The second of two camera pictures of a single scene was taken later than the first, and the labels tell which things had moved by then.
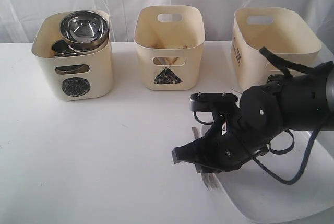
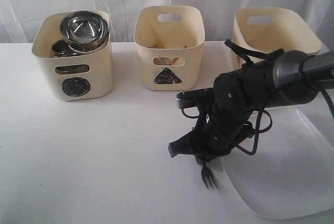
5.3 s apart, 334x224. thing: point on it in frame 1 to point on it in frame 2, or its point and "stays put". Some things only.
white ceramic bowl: [101, 47] to [80, 52]
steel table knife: [163, 60] to [156, 61]
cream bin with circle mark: [80, 76] stays put
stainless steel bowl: [84, 29] stays put
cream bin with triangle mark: [169, 40] stays put
